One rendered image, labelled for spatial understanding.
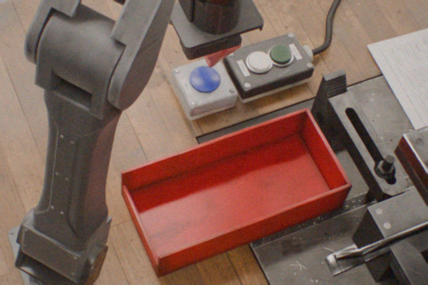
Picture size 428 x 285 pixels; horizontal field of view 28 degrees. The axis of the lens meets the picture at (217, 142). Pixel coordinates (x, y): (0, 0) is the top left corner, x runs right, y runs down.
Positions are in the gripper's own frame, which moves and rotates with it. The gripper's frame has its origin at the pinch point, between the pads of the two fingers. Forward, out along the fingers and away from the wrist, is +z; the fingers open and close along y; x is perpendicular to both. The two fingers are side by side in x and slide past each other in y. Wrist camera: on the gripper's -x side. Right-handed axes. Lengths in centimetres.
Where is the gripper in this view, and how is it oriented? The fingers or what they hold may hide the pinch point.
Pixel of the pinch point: (209, 59)
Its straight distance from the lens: 108.7
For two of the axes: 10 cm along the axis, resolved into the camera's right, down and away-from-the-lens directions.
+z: -0.8, 4.9, 8.7
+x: 4.0, 8.1, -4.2
